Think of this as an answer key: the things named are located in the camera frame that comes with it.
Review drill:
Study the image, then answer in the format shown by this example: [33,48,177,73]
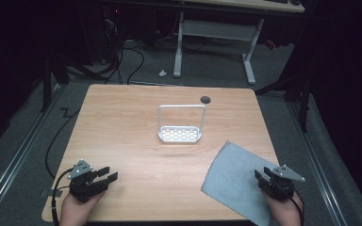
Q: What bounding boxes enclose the black metal stand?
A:
[40,56,54,113]
[297,78,311,134]

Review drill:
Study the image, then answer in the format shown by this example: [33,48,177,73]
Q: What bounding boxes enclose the person's left hand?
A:
[58,190,107,226]

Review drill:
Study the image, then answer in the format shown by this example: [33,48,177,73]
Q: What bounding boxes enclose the white-legged desk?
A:
[172,0,306,86]

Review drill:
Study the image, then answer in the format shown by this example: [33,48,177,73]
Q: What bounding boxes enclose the white wire rack with tray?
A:
[156,104,207,145]

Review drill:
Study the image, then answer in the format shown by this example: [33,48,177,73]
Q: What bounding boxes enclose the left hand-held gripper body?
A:
[66,158,109,203]

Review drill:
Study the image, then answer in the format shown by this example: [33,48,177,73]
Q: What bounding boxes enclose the grey cloth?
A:
[201,140,280,226]

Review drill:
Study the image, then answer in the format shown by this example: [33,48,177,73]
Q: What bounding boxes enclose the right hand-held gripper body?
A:
[258,164,306,202]

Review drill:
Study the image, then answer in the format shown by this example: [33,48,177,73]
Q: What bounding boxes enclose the person's right hand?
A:
[261,189,304,226]

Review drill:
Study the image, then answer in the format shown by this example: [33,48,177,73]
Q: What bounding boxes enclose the metal floor rail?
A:
[0,84,66,222]
[287,101,349,226]

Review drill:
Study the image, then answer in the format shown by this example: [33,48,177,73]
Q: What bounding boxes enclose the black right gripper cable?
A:
[276,183,306,226]

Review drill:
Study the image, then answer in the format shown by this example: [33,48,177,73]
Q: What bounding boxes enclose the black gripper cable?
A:
[51,167,76,226]
[276,183,306,226]

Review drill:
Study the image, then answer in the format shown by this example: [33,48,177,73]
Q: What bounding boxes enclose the thin black floor cable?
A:
[44,106,82,181]

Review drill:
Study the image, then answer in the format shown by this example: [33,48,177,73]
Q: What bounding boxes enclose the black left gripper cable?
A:
[51,167,76,226]

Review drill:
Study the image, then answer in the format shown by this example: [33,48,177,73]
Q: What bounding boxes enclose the bundle of black floor cables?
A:
[65,12,146,86]

